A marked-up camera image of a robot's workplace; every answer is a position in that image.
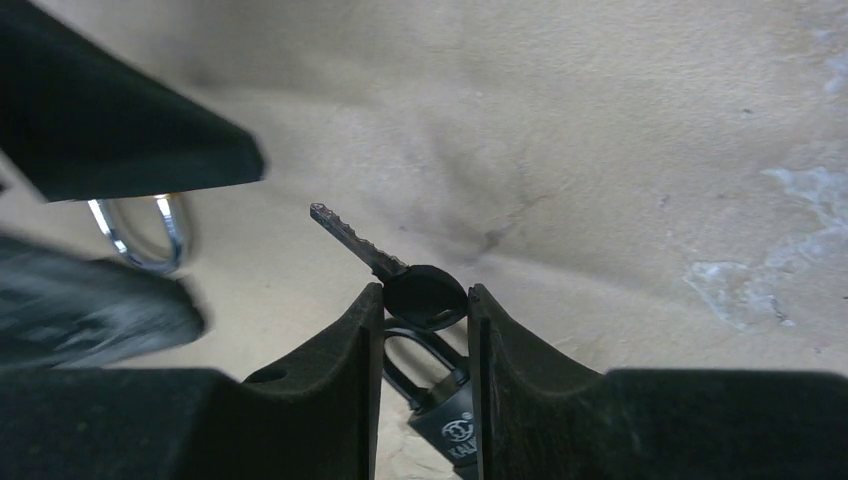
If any black padlock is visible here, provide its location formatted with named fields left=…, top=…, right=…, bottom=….
left=383, top=318, right=479, bottom=479

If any black-headed silver key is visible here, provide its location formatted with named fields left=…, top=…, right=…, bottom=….
left=309, top=203, right=468, bottom=331

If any large brass padlock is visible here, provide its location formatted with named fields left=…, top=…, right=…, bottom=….
left=87, top=193, right=193, bottom=276

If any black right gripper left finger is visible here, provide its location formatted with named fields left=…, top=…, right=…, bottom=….
left=1, top=283, right=384, bottom=479

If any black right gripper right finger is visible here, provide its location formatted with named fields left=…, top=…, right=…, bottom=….
left=468, top=284, right=847, bottom=479

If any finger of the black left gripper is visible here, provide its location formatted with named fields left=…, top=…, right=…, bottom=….
left=1, top=1, right=265, bottom=202
left=1, top=234, right=206, bottom=370

